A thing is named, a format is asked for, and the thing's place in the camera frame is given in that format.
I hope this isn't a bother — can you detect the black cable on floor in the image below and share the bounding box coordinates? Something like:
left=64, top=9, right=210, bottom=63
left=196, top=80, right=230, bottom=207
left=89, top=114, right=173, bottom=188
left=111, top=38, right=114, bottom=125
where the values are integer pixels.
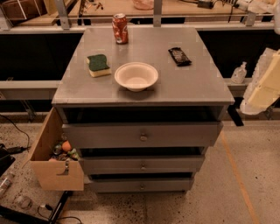
left=0, top=113, right=32, bottom=152

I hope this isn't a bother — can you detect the white paper bowl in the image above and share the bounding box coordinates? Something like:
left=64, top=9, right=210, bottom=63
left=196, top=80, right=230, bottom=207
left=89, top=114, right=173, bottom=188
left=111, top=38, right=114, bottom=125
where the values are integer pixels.
left=115, top=62, right=158, bottom=92

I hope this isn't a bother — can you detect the plastic water bottle on floor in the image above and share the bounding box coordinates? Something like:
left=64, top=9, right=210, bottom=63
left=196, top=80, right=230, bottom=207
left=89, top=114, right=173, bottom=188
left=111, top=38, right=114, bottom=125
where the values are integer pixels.
left=0, top=172, right=15, bottom=198

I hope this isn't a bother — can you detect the grey drawer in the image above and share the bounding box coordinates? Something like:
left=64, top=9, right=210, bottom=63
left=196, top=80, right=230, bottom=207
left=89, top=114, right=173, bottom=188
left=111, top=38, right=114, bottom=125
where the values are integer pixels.
left=80, top=155, right=205, bottom=174
left=62, top=122, right=223, bottom=149
left=89, top=178, right=194, bottom=193

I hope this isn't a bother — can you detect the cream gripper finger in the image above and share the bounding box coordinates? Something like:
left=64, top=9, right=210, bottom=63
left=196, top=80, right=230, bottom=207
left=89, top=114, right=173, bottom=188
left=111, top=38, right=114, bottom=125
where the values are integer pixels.
left=240, top=48, right=280, bottom=115

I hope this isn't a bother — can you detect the orange fruit in drawer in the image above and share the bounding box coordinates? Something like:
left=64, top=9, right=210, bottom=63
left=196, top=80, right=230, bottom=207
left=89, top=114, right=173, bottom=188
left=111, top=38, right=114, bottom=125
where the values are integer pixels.
left=61, top=141, right=72, bottom=152

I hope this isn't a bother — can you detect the top grey drawer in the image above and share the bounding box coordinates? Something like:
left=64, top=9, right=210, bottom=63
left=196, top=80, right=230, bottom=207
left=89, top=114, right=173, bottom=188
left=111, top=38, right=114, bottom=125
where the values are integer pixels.
left=62, top=122, right=223, bottom=149

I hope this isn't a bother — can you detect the open wooden side drawer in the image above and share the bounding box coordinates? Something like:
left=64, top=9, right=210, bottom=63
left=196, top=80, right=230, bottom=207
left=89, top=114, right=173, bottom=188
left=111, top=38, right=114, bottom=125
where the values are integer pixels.
left=28, top=108, right=84, bottom=191

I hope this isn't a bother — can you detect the grey drawer cabinet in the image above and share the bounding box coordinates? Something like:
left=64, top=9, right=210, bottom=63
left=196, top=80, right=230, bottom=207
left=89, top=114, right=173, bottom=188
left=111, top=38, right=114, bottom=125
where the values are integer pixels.
left=52, top=25, right=234, bottom=184

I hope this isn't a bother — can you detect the green yellow sponge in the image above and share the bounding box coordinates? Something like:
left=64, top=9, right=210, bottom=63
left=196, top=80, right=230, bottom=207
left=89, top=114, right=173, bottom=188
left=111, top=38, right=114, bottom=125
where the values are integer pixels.
left=87, top=54, right=111, bottom=78

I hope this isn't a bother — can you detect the bottom grey drawer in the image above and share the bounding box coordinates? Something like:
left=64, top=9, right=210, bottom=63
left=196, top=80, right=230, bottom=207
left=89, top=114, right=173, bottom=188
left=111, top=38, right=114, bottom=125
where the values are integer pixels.
left=89, top=178, right=194, bottom=193

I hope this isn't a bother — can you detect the clear glass jar on floor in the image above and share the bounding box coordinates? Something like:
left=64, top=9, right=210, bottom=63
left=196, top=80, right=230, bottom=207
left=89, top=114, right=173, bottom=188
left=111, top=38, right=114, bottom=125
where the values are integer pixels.
left=17, top=195, right=32, bottom=209

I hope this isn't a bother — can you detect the black rxbar chocolate bar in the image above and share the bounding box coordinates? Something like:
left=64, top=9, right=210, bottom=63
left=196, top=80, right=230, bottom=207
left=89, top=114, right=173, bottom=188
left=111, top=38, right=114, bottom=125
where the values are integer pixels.
left=168, top=47, right=192, bottom=67

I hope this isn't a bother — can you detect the middle grey drawer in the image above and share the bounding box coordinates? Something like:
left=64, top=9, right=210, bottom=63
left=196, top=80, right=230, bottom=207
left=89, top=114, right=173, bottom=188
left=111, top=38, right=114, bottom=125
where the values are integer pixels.
left=80, top=155, right=205, bottom=174

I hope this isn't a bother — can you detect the red soda can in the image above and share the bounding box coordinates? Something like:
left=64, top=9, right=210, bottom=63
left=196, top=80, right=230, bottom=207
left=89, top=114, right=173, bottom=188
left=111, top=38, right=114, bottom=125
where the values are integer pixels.
left=112, top=13, right=129, bottom=45

